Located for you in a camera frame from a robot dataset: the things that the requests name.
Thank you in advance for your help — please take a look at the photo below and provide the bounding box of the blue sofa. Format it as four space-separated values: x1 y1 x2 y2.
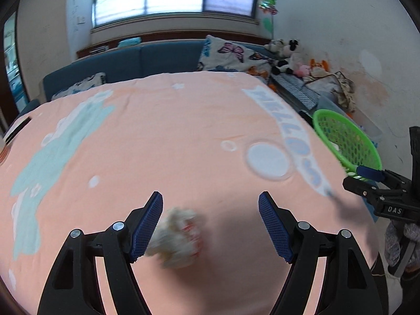
15 39 279 120

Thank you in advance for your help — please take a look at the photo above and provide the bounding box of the black and white cow plush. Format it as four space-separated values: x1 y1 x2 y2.
264 39 304 75

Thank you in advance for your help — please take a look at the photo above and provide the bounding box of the blue striped mat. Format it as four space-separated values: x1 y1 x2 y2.
271 74 321 109

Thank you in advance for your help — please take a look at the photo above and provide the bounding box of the beige patterned cloth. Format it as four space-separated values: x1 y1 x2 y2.
335 71 357 112

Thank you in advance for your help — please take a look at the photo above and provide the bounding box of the butterfly print pillow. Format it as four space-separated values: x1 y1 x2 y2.
197 35 273 74

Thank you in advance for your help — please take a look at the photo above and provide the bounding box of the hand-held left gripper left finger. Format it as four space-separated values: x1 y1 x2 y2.
37 191 164 315

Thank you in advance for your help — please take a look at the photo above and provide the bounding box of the orange and white fox plush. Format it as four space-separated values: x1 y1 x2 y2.
308 58 329 77

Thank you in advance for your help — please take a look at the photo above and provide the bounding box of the green pinwheel toy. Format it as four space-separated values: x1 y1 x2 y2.
258 0 278 37

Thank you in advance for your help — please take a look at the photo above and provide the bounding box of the green plastic mesh basket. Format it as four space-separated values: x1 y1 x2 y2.
312 109 383 182

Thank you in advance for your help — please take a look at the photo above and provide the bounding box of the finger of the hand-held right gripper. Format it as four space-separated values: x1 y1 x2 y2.
342 177 395 206
356 166 411 198

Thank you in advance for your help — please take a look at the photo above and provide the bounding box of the person's right hand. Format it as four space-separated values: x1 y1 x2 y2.
385 220 420 270

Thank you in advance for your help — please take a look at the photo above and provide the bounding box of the white patterned cushion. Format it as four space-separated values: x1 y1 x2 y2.
51 72 107 101

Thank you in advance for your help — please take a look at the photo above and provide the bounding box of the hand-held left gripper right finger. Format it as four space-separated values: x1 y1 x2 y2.
258 191 384 315

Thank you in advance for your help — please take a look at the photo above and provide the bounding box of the pink printed blanket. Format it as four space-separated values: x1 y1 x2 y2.
0 71 381 315

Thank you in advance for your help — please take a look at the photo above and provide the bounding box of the white paper wrapper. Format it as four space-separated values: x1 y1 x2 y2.
144 207 207 269

